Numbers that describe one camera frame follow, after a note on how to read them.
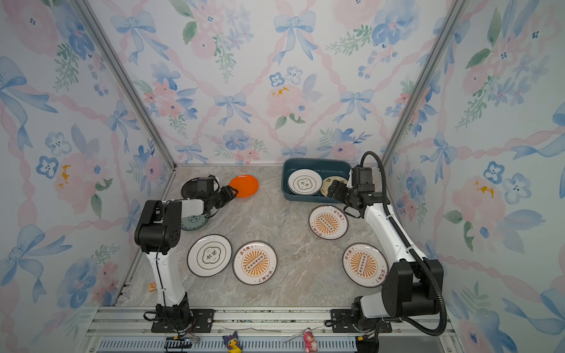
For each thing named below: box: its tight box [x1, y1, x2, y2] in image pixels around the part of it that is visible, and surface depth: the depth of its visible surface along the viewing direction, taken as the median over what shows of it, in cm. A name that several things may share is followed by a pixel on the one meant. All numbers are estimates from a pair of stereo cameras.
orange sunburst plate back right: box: [308, 204, 350, 241], surface depth 100 cm
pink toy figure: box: [303, 327, 318, 353], surface depth 70 cm
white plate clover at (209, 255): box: [186, 233, 233, 278], surface depth 90 cm
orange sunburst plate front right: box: [342, 242, 390, 289], surface depth 87 cm
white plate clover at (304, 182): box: [287, 168, 323, 196], surface depth 112 cm
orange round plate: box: [229, 174, 259, 198], surface depth 112 cm
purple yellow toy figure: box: [222, 330, 243, 353], surface depth 69 cm
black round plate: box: [180, 177, 200, 200], surface depth 112 cm
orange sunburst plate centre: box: [232, 240, 279, 287], surface depth 88 cm
